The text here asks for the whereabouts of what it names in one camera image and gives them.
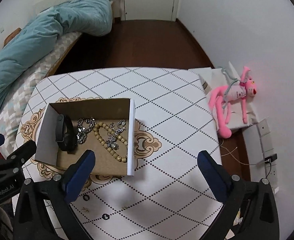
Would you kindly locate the black smart band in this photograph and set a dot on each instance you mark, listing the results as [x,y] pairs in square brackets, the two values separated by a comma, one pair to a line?
[65,135]

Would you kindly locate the open white cardboard box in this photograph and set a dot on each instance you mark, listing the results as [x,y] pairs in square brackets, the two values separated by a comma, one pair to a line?
[105,126]

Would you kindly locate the checkered bed mattress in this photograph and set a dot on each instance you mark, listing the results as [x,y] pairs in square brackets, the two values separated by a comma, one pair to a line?
[21,90]

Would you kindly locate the wall power strip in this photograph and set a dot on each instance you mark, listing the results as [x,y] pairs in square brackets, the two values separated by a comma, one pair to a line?
[267,150]

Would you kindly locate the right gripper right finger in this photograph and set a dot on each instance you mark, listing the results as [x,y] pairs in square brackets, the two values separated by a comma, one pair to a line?
[215,175]

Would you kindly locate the teal blanket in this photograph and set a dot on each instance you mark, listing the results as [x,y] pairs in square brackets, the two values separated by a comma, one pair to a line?
[38,37]

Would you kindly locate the pink panther plush toy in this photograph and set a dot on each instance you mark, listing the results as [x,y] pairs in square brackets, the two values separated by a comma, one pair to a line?
[222,97]

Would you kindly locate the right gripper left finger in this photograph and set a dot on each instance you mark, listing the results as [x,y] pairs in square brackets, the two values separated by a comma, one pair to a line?
[76,176]

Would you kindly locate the wooden headboard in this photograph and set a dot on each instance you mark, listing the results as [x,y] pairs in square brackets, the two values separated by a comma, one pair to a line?
[11,36]

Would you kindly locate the black plug adapter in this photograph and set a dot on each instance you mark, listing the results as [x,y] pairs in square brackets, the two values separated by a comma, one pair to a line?
[270,159]

